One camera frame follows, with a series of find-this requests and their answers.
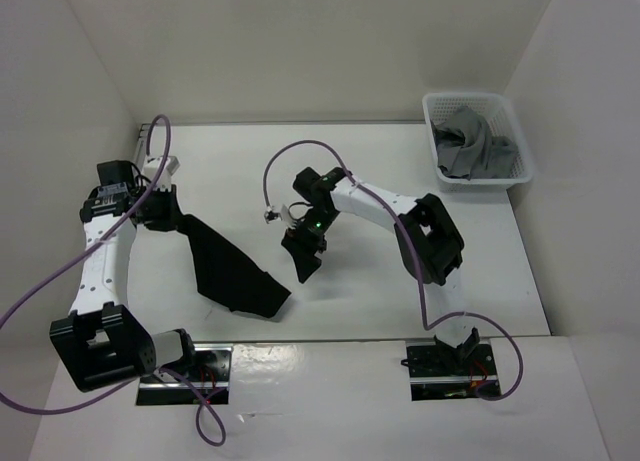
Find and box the aluminium table edge rail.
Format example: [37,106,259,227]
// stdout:
[132,123,150,168]

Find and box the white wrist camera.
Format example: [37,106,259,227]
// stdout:
[142,156,180,192]
[263,205,300,227]

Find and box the white plastic basket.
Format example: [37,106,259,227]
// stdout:
[422,91,534,192]

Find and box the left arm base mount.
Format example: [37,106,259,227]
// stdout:
[135,343,233,406]

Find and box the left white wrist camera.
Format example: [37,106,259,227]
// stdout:
[142,156,180,192]

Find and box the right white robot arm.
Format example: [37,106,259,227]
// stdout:
[281,167,480,374]

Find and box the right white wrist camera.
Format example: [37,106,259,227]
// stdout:
[263,205,300,227]

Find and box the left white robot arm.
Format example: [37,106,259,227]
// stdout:
[49,156,199,392]

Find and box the black skirt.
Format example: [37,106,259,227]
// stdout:
[177,214,291,319]

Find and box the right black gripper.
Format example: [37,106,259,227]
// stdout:
[281,207,338,283]

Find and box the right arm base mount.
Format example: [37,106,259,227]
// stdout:
[400,342,502,401]

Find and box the grey skirt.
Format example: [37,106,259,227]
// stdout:
[431,106,518,180]

